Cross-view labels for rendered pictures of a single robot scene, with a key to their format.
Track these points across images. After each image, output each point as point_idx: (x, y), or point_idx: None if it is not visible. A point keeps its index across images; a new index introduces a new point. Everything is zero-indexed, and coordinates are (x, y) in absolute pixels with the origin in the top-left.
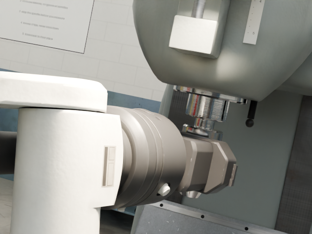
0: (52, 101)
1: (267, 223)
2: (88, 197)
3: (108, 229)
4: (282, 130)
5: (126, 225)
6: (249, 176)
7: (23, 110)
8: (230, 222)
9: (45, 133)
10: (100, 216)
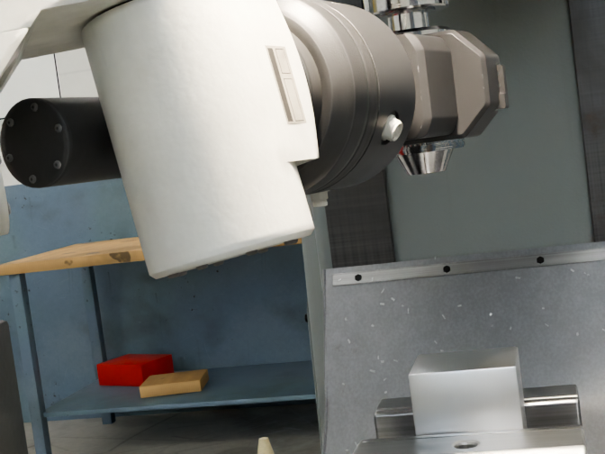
0: None
1: (576, 235)
2: (273, 141)
3: (240, 447)
4: (546, 43)
5: (274, 429)
6: (511, 158)
7: (96, 22)
8: (504, 260)
9: (155, 44)
10: (214, 428)
